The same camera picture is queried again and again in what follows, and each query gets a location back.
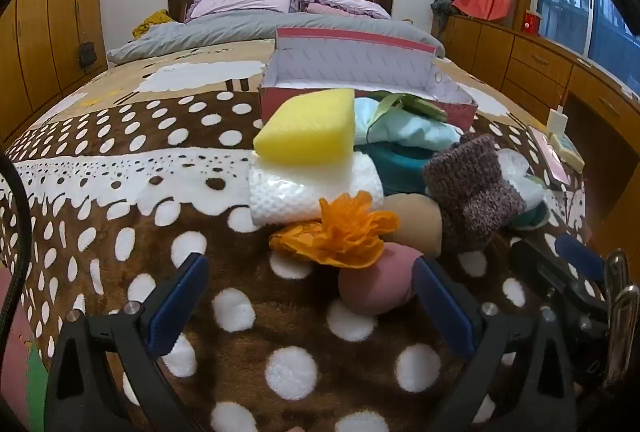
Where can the yellow sponge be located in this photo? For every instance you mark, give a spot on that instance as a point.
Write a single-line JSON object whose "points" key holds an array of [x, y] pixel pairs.
{"points": [[310, 127]]}

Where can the white paper towel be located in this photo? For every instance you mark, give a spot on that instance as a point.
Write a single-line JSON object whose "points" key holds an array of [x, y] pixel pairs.
{"points": [[300, 192]]}

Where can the grey duvet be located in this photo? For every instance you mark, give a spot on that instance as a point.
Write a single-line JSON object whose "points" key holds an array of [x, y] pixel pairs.
{"points": [[225, 30]]}

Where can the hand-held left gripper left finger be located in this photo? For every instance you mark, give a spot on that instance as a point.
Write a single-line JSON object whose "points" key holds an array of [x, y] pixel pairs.
{"points": [[180, 307]]}

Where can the yellow cloth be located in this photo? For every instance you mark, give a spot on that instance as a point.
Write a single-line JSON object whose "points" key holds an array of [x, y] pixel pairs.
{"points": [[152, 22]]}

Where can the dark clothes pile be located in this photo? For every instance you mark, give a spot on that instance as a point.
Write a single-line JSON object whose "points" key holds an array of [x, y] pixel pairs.
{"points": [[442, 5]]}

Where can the lilac pillow with ruffled edge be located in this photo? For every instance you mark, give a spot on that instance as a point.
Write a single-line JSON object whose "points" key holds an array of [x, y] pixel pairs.
{"points": [[350, 0]]}

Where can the white charger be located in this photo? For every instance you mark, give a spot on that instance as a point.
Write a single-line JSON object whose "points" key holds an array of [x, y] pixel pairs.
{"points": [[556, 122]]}

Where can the red cup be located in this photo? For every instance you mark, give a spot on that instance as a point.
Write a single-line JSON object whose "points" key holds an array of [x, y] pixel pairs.
{"points": [[531, 23]]}

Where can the beige makeup sponge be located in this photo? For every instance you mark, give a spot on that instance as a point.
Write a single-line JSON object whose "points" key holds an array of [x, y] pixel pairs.
{"points": [[415, 222]]}

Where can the phone with pink case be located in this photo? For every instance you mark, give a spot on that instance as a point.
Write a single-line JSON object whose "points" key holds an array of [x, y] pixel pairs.
{"points": [[550, 165]]}

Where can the wooden desk cabinet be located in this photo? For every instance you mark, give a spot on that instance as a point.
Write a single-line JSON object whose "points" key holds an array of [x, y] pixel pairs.
{"points": [[525, 57]]}

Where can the foam floor mat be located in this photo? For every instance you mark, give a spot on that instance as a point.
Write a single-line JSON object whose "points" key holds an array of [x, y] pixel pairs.
{"points": [[20, 342]]}

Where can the pink textured pillow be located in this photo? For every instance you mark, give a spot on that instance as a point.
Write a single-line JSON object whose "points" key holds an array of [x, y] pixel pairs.
{"points": [[325, 8]]}

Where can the small black bag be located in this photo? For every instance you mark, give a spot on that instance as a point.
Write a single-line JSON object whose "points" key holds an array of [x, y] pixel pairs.
{"points": [[87, 55]]}

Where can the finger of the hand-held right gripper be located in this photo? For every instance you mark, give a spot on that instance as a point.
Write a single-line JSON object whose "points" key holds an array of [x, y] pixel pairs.
{"points": [[577, 257], [532, 262]]}

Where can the orange fabric flower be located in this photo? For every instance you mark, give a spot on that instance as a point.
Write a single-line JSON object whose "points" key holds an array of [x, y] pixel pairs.
{"points": [[345, 232]]}

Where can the brown knitted sock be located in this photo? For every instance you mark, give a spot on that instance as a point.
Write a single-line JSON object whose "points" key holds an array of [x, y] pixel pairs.
{"points": [[475, 192]]}

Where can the pink makeup sponge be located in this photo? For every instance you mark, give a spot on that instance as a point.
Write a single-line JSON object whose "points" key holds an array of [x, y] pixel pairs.
{"points": [[375, 282]]}

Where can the red cardboard box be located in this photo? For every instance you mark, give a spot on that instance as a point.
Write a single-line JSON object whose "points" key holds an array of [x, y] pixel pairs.
{"points": [[310, 62]]}

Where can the plain lilac pillow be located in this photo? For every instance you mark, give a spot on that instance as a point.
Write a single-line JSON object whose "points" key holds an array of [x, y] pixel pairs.
{"points": [[240, 0]]}

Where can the light blue cloth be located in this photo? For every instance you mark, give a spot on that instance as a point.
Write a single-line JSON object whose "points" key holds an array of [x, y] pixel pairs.
{"points": [[415, 130]]}

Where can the power strip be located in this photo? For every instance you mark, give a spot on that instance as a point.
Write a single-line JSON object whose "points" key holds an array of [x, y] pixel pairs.
{"points": [[569, 153]]}

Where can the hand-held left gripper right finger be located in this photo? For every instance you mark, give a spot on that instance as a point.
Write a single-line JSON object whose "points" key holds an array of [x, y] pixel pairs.
{"points": [[442, 312]]}

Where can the wooden wardrobe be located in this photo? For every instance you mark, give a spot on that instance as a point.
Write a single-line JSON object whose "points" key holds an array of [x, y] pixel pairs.
{"points": [[50, 37]]}

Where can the teal alarm clock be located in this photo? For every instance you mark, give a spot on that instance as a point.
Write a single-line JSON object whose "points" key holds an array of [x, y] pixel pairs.
{"points": [[400, 167]]}

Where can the brown printed blanket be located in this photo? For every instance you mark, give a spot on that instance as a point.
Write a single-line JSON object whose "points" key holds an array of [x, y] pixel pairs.
{"points": [[150, 162]]}

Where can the clear plastic bag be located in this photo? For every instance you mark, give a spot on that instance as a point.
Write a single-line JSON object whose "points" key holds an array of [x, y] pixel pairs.
{"points": [[512, 165]]}

